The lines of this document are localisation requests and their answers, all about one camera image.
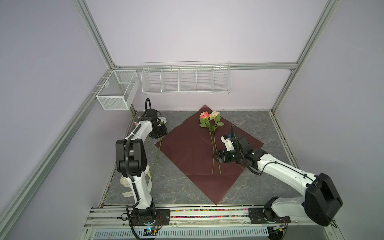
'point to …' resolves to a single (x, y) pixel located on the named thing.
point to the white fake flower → (162, 120)
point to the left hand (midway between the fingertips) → (167, 133)
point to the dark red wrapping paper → (191, 148)
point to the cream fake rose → (214, 116)
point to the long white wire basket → (210, 77)
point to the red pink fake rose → (203, 123)
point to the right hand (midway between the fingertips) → (218, 156)
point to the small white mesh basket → (119, 91)
